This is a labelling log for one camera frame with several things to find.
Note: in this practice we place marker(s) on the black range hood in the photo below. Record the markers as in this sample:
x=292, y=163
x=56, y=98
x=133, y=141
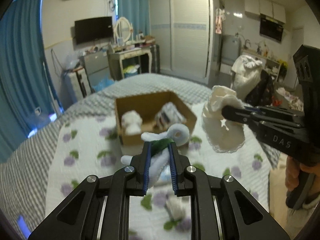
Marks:
x=271, y=28

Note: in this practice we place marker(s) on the white green soft toy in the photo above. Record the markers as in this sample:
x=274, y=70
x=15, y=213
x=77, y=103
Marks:
x=177, y=133

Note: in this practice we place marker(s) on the white wall cabinets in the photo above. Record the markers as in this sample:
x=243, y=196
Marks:
x=257, y=8

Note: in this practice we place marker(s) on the white suitcase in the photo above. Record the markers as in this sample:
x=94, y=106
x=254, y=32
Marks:
x=78, y=84

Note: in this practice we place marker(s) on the person right hand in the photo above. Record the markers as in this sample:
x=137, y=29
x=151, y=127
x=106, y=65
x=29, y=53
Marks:
x=291, y=181

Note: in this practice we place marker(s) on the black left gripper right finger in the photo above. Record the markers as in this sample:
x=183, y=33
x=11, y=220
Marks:
x=220, y=207

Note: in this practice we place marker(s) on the white clothes pile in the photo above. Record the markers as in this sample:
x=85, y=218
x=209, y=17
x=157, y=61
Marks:
x=245, y=72

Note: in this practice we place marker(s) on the blue bubble wrap bag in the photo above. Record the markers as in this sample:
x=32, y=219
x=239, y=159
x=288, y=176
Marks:
x=103, y=84

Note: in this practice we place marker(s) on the white lace cloth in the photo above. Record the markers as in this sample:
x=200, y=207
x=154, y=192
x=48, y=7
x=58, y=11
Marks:
x=223, y=119

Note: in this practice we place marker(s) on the black wall television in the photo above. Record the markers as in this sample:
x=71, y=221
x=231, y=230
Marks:
x=91, y=29

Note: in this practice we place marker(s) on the small white sock roll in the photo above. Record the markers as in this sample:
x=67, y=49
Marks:
x=175, y=208

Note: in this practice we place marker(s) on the teal window curtain left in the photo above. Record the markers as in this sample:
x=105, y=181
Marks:
x=27, y=92

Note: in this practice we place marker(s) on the grey washing machine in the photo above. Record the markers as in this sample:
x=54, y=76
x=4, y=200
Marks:
x=231, y=49

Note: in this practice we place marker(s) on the blue waste bin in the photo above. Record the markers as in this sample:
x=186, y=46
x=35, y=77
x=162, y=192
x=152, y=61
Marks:
x=131, y=70

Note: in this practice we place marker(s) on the brown cardboard box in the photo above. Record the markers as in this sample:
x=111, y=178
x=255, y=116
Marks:
x=147, y=106

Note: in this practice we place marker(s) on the white dressing table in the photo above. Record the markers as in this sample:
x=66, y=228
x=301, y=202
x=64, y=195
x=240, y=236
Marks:
x=116, y=59

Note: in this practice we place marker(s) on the white towel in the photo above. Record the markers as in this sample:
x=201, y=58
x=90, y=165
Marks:
x=131, y=123

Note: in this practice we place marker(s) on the white vanity mirror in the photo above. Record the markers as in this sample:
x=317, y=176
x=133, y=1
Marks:
x=123, y=30

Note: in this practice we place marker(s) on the grey small fridge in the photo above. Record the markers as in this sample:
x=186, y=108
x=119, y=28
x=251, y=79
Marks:
x=96, y=66

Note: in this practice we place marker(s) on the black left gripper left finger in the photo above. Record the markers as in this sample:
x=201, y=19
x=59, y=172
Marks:
x=98, y=208

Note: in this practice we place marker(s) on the hanging red white cloth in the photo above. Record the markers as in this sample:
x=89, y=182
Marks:
x=220, y=17

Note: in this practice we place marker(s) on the teal curtain right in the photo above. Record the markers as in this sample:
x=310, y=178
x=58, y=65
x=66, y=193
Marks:
x=137, y=12

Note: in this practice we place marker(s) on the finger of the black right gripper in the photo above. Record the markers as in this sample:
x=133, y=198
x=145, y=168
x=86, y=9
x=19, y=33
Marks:
x=253, y=120
x=276, y=112

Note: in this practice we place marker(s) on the blue tissue packet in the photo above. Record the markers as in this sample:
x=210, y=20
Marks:
x=165, y=176

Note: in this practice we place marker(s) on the white louvered wardrobe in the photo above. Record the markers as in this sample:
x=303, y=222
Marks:
x=184, y=30

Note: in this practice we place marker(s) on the grey checkered bed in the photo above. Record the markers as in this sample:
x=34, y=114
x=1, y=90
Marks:
x=48, y=165

